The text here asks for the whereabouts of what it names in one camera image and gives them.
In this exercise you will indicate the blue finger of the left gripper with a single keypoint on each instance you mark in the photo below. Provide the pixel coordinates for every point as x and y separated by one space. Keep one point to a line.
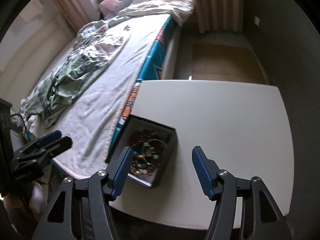
47 149
47 137

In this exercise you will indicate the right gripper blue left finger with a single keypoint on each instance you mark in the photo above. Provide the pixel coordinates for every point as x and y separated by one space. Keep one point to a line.
117 173

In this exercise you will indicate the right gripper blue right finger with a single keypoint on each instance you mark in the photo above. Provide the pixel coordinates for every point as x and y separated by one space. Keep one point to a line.
206 171

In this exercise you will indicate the black jewelry box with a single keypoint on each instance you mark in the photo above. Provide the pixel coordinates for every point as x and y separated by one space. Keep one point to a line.
152 143

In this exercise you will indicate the green crumpled clothing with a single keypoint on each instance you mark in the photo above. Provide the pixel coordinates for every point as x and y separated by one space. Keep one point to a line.
64 85

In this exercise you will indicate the bed with white blanket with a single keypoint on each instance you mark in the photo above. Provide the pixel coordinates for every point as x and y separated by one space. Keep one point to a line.
90 94

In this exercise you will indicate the white square table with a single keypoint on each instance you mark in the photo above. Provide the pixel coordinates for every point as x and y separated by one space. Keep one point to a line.
243 127

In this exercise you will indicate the cream upholstered headboard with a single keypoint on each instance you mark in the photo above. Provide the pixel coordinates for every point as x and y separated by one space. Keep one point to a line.
33 58

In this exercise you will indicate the flattened cardboard on floor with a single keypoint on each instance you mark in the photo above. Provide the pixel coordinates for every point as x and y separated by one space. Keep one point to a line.
216 62

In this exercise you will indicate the teal cartoon bed sheet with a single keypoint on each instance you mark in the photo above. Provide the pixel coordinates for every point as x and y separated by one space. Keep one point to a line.
152 68

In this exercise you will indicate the pink plush toy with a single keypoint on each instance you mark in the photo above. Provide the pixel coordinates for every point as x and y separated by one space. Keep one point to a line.
108 7

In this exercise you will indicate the pink curtain left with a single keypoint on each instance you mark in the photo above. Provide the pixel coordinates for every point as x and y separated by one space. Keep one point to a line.
73 13

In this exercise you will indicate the pink curtain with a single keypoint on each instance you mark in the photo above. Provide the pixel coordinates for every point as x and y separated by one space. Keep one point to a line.
217 15
73 13

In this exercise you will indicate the pink curtain right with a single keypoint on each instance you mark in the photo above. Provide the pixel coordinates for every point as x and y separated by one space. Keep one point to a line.
217 15

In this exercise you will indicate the white duvet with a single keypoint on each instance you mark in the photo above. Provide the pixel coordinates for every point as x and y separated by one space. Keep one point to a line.
179 10

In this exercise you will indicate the white wall switch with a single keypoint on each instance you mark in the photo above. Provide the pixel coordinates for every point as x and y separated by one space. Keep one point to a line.
256 20

